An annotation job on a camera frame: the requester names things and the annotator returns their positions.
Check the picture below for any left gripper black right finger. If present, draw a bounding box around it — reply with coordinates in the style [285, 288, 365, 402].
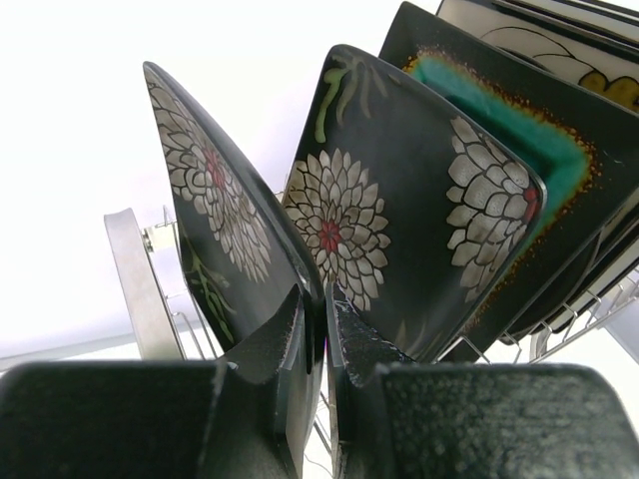
[325, 283, 638, 478]

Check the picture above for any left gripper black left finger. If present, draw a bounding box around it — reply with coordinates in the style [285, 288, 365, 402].
[1, 288, 306, 478]

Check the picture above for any dark floral square plate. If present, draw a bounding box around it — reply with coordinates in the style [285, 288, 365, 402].
[284, 45, 546, 362]

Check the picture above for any black square plate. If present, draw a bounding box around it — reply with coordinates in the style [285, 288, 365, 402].
[380, 2, 638, 350]

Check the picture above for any colourful flower plate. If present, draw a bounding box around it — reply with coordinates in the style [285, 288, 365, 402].
[436, 1, 638, 113]

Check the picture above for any round silver-rimmed plate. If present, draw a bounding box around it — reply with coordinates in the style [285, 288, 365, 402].
[508, 191, 638, 340]

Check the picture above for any stainless steel dish rack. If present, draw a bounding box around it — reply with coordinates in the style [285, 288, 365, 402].
[102, 189, 639, 470]

